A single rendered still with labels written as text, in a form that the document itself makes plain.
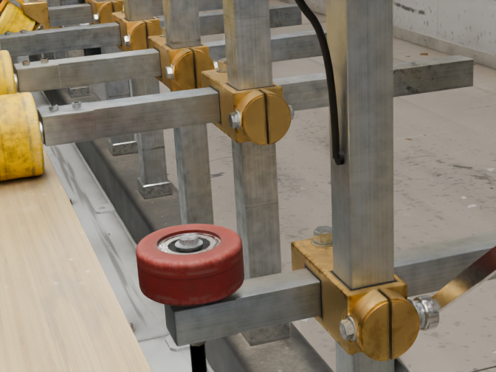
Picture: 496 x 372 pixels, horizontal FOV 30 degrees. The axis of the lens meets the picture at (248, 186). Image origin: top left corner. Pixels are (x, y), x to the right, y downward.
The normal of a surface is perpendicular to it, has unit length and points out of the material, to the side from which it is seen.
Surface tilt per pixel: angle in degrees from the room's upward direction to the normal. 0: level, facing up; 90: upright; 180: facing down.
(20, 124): 58
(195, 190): 90
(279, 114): 90
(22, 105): 36
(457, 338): 0
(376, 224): 90
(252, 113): 90
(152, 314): 0
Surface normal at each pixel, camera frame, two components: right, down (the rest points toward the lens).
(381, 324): 0.32, 0.30
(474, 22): -0.95, 0.15
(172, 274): -0.21, 0.33
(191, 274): 0.08, 0.32
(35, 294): -0.06, -0.94
